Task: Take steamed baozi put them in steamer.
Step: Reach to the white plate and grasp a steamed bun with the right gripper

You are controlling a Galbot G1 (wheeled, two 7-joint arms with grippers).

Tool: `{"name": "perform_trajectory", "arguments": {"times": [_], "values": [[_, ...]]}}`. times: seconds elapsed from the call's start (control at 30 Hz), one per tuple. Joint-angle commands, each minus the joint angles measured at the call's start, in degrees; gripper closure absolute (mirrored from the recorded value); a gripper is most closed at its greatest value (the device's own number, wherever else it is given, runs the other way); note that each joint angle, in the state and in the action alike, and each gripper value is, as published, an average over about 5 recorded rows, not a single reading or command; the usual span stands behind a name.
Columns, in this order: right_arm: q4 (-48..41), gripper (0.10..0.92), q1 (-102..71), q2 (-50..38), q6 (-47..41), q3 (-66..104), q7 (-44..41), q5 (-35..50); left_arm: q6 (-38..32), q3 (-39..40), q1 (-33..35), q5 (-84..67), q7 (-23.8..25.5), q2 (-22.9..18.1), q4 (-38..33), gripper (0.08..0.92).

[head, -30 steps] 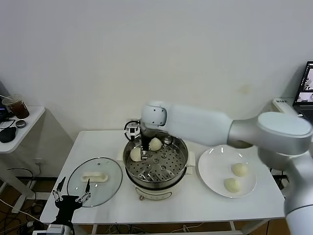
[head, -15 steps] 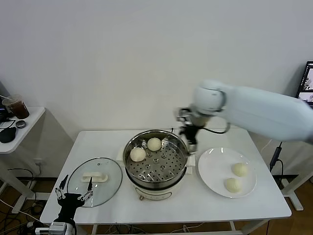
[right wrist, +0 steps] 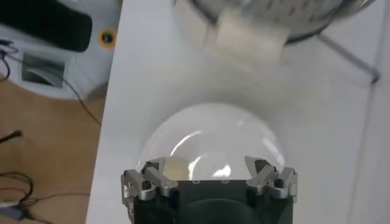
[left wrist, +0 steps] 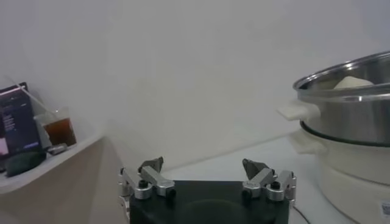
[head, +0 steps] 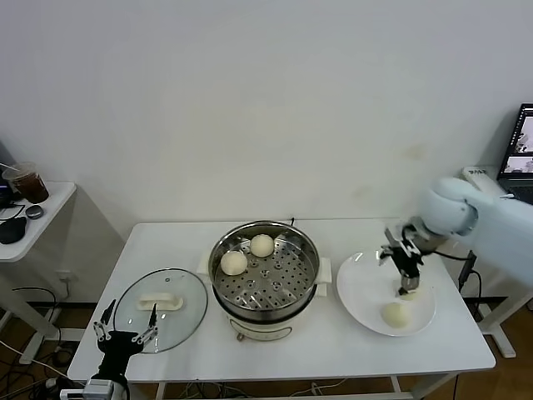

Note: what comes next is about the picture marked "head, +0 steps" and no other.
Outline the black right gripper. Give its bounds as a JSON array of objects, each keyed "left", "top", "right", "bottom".
[{"left": 393, "top": 245, "right": 425, "bottom": 298}]

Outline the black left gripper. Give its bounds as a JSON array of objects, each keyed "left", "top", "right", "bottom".
[{"left": 92, "top": 298, "right": 160, "bottom": 378}]

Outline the glass lid with cream handle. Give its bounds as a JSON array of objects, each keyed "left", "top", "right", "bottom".
[{"left": 112, "top": 267, "right": 209, "bottom": 355}]

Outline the steel perforated steamer basket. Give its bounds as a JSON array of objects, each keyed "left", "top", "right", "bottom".
[{"left": 208, "top": 220, "right": 321, "bottom": 313}]

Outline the white round plate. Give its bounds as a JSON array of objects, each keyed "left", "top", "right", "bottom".
[{"left": 336, "top": 249, "right": 437, "bottom": 338}]

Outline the white desk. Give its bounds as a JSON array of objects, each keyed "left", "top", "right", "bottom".
[{"left": 461, "top": 166, "right": 533, "bottom": 359}]

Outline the white side table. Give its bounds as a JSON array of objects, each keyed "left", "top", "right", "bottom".
[{"left": 0, "top": 182, "right": 79, "bottom": 366}]

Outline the white work table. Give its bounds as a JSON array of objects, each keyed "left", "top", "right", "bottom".
[{"left": 67, "top": 217, "right": 497, "bottom": 400}]

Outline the cream electric cooking pot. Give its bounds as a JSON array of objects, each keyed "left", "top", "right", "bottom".
[{"left": 197, "top": 249, "right": 333, "bottom": 343}]

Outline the black computer mouse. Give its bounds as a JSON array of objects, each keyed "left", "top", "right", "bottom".
[{"left": 0, "top": 217, "right": 29, "bottom": 245}]

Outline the plastic cup of iced coffee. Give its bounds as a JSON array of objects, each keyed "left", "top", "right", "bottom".
[{"left": 2, "top": 161, "right": 50, "bottom": 204}]

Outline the dark open laptop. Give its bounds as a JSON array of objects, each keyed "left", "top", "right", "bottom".
[{"left": 497, "top": 103, "right": 533, "bottom": 201}]

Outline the black cable with adapter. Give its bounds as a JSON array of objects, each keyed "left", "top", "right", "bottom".
[{"left": 457, "top": 248, "right": 484, "bottom": 324}]

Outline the black looped floor cable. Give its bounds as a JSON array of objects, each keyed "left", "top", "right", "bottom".
[{"left": 12, "top": 286, "right": 62, "bottom": 330}]

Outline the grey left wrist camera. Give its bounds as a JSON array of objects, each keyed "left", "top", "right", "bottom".
[{"left": 60, "top": 377, "right": 116, "bottom": 400}]

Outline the thin black mouse cable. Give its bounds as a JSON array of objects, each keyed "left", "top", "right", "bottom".
[{"left": 0, "top": 201, "right": 27, "bottom": 221}]

